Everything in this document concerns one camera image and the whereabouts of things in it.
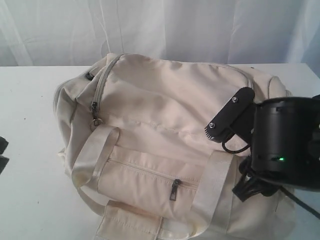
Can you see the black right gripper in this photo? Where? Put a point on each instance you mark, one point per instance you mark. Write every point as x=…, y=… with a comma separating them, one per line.
x=244, y=124

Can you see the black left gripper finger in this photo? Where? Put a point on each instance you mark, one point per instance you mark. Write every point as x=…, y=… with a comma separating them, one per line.
x=3, y=163
x=3, y=145

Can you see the cream duffel bag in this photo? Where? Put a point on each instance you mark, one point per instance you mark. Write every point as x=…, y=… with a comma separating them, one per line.
x=136, y=150

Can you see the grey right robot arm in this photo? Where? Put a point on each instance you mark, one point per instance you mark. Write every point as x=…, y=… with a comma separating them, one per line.
x=284, y=139

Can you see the white backdrop curtain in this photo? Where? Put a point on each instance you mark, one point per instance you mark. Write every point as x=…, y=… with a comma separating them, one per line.
x=80, y=32

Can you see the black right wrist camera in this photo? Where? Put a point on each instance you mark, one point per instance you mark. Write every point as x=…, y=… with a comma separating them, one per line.
x=219, y=128

